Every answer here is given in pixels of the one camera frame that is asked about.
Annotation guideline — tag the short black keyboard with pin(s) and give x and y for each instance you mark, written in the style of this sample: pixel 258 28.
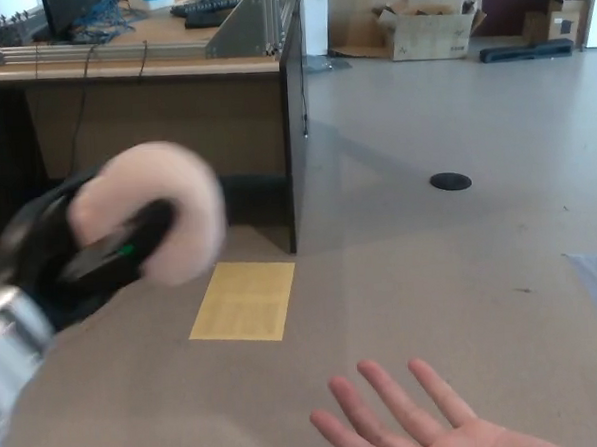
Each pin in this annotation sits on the short black keyboard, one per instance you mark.
pixel 205 20

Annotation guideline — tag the flat cardboard piece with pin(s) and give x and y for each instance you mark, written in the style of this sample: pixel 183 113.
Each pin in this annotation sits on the flat cardboard piece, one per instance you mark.
pixel 356 37

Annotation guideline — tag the aluminium extrusion frame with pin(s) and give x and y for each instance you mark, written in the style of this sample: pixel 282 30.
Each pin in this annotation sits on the aluminium extrusion frame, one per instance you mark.
pixel 236 34

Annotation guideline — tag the pink plush dumpling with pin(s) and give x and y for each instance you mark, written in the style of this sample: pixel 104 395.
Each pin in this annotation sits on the pink plush dumpling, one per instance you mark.
pixel 181 189

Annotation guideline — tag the large open cardboard box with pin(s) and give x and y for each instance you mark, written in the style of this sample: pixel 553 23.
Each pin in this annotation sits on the large open cardboard box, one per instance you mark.
pixel 431 38

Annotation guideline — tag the small printed cardboard box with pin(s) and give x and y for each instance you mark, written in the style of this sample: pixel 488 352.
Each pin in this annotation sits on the small printed cardboard box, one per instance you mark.
pixel 568 24

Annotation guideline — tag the yellow paper sheet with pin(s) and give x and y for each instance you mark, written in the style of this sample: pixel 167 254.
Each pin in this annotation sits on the yellow paper sheet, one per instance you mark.
pixel 245 304

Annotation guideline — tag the long black keyboard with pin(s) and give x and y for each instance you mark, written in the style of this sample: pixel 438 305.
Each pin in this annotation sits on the long black keyboard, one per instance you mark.
pixel 202 5

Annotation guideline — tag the person's right hand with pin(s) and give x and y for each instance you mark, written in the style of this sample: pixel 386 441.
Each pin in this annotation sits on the person's right hand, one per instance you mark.
pixel 440 436

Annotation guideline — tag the black monitor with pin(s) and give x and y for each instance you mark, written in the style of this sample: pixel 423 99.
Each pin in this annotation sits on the black monitor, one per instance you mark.
pixel 67 10

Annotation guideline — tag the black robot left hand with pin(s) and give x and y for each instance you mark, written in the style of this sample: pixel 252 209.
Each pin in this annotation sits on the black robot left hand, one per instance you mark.
pixel 34 252

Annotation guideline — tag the row of dark metal brackets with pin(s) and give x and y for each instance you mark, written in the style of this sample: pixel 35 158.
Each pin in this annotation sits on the row of dark metal brackets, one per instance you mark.
pixel 5 33

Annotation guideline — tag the small plain brown box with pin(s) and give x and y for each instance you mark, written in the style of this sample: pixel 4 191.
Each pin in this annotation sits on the small plain brown box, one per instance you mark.
pixel 536 27

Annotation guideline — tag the black round floor cover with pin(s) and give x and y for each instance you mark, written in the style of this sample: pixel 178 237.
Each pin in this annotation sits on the black round floor cover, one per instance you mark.
pixel 450 181

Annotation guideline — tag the wooden desk with dark sides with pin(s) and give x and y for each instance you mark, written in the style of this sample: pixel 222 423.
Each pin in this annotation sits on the wooden desk with dark sides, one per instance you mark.
pixel 198 118

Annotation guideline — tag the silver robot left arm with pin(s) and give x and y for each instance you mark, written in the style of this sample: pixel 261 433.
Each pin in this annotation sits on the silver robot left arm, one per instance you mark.
pixel 9 344

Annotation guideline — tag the clear plastic bag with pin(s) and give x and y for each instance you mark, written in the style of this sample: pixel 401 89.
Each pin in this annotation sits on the clear plastic bag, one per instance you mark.
pixel 326 64

